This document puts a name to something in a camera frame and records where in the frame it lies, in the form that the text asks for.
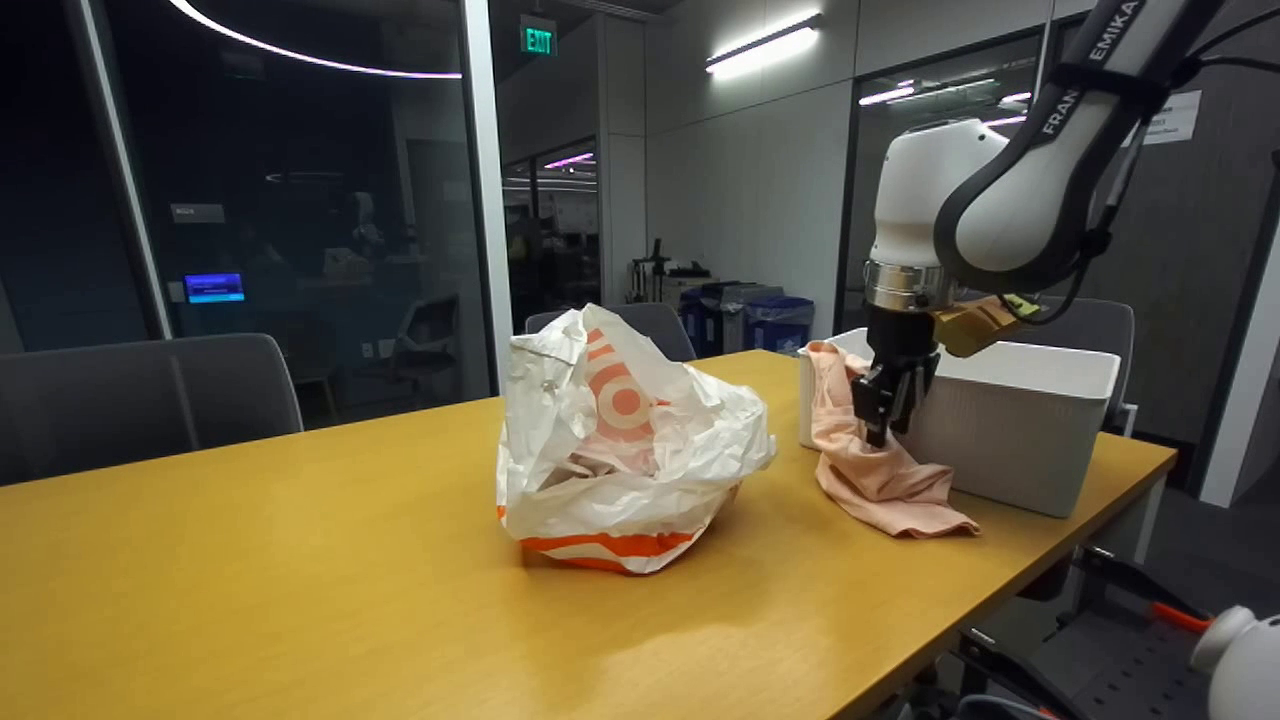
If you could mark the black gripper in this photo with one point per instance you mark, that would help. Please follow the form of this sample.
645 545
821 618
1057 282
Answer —
901 347

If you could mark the peach t-shirt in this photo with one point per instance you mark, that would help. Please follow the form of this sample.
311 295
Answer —
880 487

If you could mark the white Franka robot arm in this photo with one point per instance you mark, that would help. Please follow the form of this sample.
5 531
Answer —
1027 214

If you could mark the white orange plastic bag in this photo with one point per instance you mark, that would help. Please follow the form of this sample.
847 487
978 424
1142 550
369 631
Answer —
613 453

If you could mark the blue recycling bin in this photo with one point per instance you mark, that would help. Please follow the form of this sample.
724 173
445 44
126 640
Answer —
782 324

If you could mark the white plastic bin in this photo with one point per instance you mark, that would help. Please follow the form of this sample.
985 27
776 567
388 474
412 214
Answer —
1027 424

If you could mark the dark waste bin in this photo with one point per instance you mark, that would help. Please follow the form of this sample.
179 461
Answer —
714 316

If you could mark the long ceiling light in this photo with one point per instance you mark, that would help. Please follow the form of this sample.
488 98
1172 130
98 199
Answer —
763 44

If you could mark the green exit sign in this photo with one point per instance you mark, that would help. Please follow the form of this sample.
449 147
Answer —
539 36

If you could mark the curved ceiling light strip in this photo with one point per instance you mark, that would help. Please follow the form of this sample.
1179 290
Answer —
307 57

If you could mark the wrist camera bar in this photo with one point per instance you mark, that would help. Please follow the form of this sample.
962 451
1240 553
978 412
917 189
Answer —
985 324

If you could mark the white paper wall sign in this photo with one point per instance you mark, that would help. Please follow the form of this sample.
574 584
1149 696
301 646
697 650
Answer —
1180 122

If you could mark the blue lit wall display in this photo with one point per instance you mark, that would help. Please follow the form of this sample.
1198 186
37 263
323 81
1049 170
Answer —
215 285

